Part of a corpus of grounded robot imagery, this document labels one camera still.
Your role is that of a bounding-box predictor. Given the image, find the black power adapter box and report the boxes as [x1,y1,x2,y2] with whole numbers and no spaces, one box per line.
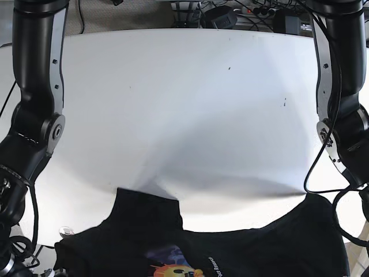
[201,5,238,29]

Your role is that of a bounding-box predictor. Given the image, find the tangled black cables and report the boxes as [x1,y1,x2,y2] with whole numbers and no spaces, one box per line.
[170,0,315,35]

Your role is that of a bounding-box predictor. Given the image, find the left silver table grommet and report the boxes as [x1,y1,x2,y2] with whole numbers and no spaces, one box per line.
[59,226,74,238]

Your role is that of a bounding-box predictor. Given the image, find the black T-shirt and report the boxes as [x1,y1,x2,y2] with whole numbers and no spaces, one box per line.
[54,188,350,276]

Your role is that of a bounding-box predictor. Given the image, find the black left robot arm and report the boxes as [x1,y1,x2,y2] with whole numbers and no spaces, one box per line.
[302,1,368,216]

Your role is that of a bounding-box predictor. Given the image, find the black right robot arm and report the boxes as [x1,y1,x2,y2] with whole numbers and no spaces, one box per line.
[1,1,69,276]

